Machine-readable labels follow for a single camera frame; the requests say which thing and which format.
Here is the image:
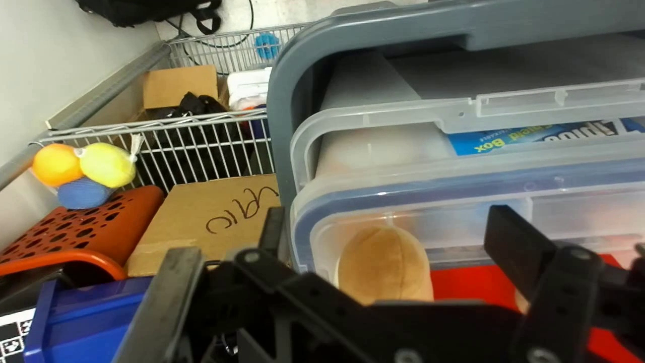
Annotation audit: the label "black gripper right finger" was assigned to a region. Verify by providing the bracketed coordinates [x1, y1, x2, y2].
[482, 204, 604, 363]

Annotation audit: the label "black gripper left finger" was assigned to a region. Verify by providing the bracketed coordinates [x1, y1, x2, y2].
[110, 206, 364, 363]

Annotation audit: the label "tan bread roll plushy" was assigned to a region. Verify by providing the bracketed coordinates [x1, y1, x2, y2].
[334, 222, 434, 307]

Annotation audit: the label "blue plastic bin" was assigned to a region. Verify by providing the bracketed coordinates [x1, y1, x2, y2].
[22, 274, 153, 363]

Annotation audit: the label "cardboard box with handwriting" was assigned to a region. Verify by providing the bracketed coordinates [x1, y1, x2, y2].
[125, 174, 281, 279]

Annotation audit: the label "orange perforated basket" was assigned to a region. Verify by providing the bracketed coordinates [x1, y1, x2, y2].
[0, 186, 166, 280]

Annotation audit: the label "clear container blue latches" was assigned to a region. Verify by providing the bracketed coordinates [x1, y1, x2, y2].
[288, 138, 645, 284]

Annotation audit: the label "blue ball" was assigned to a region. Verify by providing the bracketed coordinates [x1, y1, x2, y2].
[55, 178, 112, 211]

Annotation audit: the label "white printed box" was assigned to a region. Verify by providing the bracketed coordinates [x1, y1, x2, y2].
[0, 307, 37, 363]

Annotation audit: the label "yellow ball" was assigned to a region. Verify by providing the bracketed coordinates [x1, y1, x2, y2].
[79, 141, 138, 189]

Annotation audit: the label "orange ball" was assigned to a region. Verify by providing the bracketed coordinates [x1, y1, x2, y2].
[30, 144, 85, 188]

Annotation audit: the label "black bundled item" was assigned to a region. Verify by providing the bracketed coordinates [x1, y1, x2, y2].
[177, 90, 228, 117]

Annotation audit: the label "small cardboard box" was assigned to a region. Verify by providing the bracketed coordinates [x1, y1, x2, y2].
[138, 64, 220, 119]

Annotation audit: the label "white packet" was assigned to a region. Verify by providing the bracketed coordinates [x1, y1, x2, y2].
[226, 67, 273, 109]

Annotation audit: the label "clear plastic container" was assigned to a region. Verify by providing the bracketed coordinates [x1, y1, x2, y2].
[288, 49, 645, 198]

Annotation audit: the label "gray plastic tote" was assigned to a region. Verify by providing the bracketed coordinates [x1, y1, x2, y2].
[266, 0, 645, 204]

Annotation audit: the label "blue round disc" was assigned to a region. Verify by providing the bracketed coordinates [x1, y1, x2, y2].
[251, 30, 279, 62]

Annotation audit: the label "black backpack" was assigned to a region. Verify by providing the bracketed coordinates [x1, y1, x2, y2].
[77, 0, 224, 37]

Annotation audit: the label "white wire shelf basket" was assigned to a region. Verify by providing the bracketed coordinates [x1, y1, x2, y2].
[0, 23, 309, 198]

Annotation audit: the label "thin black cable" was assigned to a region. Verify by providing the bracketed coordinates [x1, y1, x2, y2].
[166, 0, 257, 50]

